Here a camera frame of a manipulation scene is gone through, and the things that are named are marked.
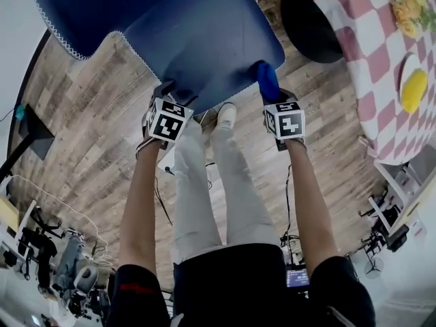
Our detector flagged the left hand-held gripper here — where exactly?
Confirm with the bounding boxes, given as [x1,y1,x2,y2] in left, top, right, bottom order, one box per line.
[136,80,195,159]

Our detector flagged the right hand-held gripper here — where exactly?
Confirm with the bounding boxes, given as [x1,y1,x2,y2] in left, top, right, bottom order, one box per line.
[261,89,307,152]

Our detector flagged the blue cloth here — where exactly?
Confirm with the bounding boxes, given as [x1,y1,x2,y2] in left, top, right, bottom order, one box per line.
[255,61,281,102]

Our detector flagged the blue chair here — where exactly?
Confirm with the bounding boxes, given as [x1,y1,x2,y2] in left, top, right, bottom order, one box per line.
[29,0,286,116]

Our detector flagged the person's left forearm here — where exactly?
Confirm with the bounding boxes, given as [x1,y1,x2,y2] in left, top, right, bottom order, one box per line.
[118,140,164,276]

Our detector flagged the person's right forearm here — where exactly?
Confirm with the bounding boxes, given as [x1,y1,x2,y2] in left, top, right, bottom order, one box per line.
[285,140,340,273]

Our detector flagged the person's white shoe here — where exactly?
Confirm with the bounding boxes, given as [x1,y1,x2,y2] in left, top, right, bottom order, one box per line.
[217,102,237,131]

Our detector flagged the person's light grey trousers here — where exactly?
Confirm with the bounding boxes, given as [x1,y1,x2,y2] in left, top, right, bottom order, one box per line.
[170,117,281,264]

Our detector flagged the black round stool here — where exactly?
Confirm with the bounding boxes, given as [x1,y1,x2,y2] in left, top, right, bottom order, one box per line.
[280,0,345,64]

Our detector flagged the pink checkered tablecloth table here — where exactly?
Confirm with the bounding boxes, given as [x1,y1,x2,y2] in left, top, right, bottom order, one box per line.
[301,0,436,166]

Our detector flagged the white plate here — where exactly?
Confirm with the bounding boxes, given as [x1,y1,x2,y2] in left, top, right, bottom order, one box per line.
[396,52,423,104]

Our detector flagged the yellow lemon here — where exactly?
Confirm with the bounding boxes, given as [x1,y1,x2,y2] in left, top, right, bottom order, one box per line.
[400,69,429,114]

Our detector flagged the white shelf rack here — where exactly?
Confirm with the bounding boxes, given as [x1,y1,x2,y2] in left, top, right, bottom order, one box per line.
[357,161,426,251]

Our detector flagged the black monitor stand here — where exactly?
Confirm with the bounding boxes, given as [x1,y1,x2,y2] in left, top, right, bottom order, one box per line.
[0,103,55,180]

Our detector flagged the black device with screen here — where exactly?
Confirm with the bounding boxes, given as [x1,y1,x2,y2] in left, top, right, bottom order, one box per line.
[285,264,310,290]

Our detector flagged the person's black shirt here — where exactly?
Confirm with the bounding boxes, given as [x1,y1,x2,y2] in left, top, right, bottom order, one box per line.
[106,243,377,327]

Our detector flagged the yellow flower bouquet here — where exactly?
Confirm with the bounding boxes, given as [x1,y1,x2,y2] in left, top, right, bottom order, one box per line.
[386,0,436,40]

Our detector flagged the black cable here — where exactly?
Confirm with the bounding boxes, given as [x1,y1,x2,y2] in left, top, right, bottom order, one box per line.
[279,163,300,251]

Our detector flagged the white cable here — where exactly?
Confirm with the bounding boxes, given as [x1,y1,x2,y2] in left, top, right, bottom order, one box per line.
[6,174,113,267]

